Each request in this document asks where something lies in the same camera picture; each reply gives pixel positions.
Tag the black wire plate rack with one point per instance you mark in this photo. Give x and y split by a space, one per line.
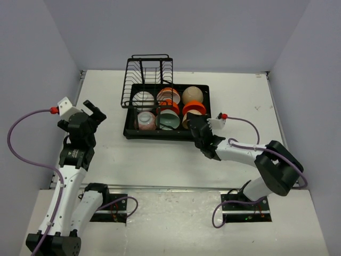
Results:
148 68

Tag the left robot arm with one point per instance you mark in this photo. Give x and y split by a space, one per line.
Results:
60 231

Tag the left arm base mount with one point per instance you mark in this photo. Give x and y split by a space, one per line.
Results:
115 213

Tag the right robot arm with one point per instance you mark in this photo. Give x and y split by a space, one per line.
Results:
279 170

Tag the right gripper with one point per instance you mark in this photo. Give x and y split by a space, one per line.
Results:
191 116

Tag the black dish rack tray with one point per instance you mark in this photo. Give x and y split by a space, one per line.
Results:
130 132

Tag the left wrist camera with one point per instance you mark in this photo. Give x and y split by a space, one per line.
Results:
66 109

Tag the beige round bowl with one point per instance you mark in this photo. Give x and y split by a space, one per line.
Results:
192 93

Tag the light green bowl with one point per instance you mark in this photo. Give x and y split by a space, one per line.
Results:
167 120

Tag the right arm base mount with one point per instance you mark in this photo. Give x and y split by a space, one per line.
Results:
239 213

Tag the red patterned bowl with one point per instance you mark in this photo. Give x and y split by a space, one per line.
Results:
145 121

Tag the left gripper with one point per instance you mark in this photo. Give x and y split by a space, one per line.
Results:
97 117

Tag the orange white bowl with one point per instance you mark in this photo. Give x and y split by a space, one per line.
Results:
168 93

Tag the tan bowl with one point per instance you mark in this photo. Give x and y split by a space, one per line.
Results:
185 117

